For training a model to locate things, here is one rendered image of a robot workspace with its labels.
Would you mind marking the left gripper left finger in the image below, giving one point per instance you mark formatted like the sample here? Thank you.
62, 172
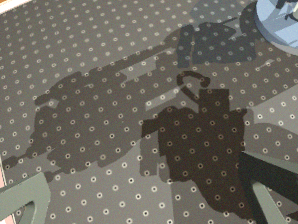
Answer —
32, 193

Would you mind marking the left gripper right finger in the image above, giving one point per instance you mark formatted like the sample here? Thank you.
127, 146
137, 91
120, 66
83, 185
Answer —
257, 170

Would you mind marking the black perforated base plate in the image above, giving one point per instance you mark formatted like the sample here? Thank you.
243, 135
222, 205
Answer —
136, 110

